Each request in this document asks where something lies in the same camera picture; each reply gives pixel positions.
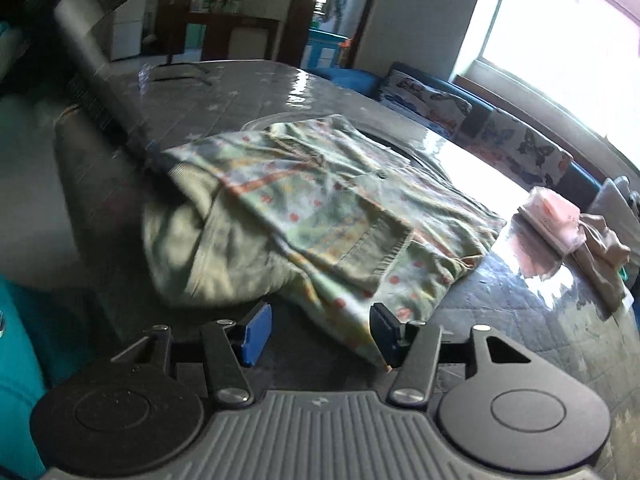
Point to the blue cabinet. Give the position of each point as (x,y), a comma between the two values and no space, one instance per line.
(325,47)

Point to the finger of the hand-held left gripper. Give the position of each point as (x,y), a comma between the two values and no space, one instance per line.
(156,159)

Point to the teal cloth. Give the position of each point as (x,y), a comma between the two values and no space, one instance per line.
(20,375)

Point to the grey cloth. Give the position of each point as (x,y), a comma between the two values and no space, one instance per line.
(617,195)

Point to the black stand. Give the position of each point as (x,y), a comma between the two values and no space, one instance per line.
(177,74)

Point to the white cabinet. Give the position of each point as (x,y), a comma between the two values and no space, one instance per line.
(127,30)

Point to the window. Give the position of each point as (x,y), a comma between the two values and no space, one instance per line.
(565,35)

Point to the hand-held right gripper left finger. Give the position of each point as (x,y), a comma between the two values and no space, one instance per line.
(256,336)

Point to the pink folded cloth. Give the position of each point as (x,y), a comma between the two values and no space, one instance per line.
(550,215)

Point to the dark wooden cabinet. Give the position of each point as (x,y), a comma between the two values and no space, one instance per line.
(225,35)

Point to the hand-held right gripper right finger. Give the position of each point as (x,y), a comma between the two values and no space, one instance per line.
(384,336)

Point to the green floral pajama top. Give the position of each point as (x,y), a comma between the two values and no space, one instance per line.
(320,210)

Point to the butterfly print sofa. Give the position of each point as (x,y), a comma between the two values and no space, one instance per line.
(495,130)

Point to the beige cloth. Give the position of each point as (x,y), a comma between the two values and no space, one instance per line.
(602,250)

